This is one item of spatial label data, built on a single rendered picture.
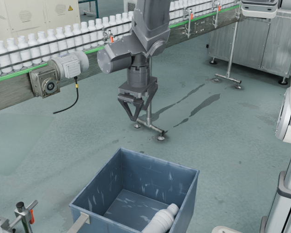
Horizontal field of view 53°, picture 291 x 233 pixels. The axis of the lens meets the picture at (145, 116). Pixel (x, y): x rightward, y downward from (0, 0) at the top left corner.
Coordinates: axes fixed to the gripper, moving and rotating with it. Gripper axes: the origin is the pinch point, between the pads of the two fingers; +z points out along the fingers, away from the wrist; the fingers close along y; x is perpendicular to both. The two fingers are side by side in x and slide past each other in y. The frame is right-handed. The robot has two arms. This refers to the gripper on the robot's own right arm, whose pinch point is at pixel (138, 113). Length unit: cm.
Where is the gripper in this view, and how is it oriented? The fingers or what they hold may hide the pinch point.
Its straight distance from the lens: 80.1
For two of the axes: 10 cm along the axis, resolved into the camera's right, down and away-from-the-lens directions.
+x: 9.0, 2.4, -3.7
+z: 0.0, 8.5, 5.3
